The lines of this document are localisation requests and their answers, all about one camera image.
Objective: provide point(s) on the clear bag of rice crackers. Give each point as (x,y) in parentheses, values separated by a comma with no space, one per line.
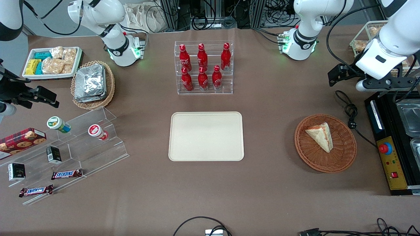
(52,65)
(56,52)
(68,68)
(70,55)

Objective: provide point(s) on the green lidded yoghurt cup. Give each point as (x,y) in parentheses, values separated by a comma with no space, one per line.
(57,124)

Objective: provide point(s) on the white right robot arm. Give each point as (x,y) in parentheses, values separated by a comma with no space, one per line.
(98,16)

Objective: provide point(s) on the small black box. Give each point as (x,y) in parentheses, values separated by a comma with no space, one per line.
(16,171)
(53,154)

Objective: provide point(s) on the white rectangular snack tray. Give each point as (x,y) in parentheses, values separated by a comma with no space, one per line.
(28,76)

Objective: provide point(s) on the aluminium equipment rack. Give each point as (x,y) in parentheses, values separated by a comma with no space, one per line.
(210,11)

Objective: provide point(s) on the packed bread piece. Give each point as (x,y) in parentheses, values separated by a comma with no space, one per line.
(374,31)
(361,46)

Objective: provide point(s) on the red emergency stop button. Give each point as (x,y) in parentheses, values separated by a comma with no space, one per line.
(385,148)

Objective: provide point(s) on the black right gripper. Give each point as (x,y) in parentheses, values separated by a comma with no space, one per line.
(10,89)

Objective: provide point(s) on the beige plastic tray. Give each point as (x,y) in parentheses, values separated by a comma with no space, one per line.
(206,136)

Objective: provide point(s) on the red cookie box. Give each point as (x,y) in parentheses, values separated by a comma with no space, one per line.
(19,141)

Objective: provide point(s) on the stack of foil containers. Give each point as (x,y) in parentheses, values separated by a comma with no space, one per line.
(90,83)

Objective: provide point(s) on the teal snack packet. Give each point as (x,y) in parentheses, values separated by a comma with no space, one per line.
(42,55)
(39,68)

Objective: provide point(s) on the yellow snack packet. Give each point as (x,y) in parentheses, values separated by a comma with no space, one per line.
(32,67)

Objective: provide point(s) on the clear acrylic bottle rack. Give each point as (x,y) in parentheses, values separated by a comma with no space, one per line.
(226,82)

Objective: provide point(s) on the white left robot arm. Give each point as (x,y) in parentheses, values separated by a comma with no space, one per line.
(397,29)

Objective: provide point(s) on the black food warmer appliance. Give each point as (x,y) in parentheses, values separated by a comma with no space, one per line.
(374,127)

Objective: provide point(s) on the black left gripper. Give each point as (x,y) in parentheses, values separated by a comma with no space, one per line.
(350,73)

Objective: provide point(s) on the brown round wicker basket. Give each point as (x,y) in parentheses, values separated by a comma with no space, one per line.
(341,157)

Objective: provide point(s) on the snickers chocolate bar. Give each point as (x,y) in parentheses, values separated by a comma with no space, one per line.
(36,190)
(67,174)

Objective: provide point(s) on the beige canvas bag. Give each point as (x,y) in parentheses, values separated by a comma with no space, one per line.
(141,16)

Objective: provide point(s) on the red lidded yoghurt cup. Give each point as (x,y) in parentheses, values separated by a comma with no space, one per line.
(96,131)

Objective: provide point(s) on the triangle sandwich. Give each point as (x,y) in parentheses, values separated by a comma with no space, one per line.
(321,136)

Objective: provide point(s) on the red cola bottle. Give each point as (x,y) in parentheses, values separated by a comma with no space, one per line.
(187,82)
(202,57)
(184,59)
(225,57)
(203,80)
(217,78)

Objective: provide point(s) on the steel warmer pan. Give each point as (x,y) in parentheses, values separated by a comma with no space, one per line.
(416,152)
(410,118)

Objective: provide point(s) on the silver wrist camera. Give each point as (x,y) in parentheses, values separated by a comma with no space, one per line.
(7,108)

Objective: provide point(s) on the light oval wicker basket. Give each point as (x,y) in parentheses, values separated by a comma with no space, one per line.
(110,85)

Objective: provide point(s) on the clear acrylic step shelf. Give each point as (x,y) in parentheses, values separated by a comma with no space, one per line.
(95,154)

